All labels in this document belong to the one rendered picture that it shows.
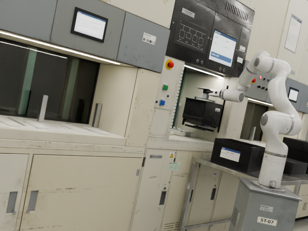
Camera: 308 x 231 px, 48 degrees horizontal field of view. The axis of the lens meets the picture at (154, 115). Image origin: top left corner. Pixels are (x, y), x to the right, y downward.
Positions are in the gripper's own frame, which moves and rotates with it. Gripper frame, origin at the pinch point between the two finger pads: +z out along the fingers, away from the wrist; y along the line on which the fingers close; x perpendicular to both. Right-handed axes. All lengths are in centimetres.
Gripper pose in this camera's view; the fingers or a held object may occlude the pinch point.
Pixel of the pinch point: (206, 91)
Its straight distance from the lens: 271.7
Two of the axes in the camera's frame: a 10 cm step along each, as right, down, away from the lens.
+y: 7.2, 1.2, 6.9
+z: -6.7, -1.7, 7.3
